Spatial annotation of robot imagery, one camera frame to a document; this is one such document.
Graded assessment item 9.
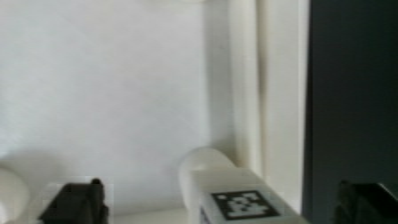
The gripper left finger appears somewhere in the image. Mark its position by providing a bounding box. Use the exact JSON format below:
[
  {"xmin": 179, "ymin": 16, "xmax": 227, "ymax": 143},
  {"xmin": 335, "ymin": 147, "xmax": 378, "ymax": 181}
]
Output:
[{"xmin": 38, "ymin": 179, "xmax": 108, "ymax": 224}]

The white leg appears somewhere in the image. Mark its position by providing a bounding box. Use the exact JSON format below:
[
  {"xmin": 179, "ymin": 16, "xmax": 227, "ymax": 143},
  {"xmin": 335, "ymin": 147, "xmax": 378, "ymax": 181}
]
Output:
[{"xmin": 179, "ymin": 148, "xmax": 308, "ymax": 224}]

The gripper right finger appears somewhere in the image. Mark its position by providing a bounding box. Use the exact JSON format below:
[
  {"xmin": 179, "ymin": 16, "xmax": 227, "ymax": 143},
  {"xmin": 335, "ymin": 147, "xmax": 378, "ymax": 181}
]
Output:
[{"xmin": 332, "ymin": 181, "xmax": 398, "ymax": 224}]

